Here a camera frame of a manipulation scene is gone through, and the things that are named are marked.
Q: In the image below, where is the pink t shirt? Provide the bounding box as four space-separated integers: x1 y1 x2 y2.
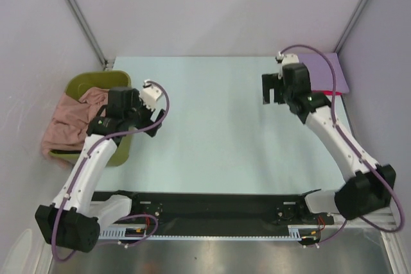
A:
41 87 109 158

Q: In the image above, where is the aluminium frame rail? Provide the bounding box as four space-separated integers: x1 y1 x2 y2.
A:
347 207 396 229

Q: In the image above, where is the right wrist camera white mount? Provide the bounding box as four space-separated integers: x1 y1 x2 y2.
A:
275 52 300 80

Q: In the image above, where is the folded red t shirt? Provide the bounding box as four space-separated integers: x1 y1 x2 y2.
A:
313 90 343 96

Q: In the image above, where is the left corner aluminium post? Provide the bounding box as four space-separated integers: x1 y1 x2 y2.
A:
64 0 107 67

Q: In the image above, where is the purple t shirt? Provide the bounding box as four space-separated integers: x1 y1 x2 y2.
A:
297 53 349 94

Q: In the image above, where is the corner aluminium post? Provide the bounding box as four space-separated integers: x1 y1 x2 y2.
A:
64 0 107 67
334 0 370 53

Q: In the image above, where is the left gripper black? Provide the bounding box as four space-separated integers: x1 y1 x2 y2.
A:
124 89 166 137

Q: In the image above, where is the olive green plastic bin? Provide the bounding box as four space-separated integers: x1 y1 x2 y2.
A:
48 71 132 167

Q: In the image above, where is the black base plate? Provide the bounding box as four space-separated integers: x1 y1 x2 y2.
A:
91 190 335 237

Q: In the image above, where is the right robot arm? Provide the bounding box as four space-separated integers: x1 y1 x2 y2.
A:
261 64 396 223

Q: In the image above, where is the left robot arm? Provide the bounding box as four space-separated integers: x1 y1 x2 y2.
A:
35 80 170 262

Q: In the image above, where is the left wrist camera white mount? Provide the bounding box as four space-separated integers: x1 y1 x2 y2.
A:
139 80 163 111

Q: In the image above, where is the right corner aluminium post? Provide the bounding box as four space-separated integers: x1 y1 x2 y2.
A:
334 0 370 53

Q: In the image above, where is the white slotted cable duct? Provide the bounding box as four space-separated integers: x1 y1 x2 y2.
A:
98 227 319 242

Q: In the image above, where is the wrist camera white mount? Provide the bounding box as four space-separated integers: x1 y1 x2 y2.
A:
139 80 163 111
275 52 300 80

